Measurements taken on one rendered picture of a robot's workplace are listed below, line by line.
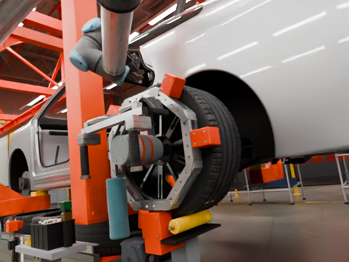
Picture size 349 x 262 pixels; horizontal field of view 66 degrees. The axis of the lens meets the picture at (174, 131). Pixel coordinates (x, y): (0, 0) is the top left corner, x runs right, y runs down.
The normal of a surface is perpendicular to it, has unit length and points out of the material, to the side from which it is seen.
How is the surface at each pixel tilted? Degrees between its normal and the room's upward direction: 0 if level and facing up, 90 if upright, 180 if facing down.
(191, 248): 90
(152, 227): 90
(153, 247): 90
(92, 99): 90
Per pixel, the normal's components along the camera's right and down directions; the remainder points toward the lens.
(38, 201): 0.74, -0.20
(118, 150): -0.66, -0.05
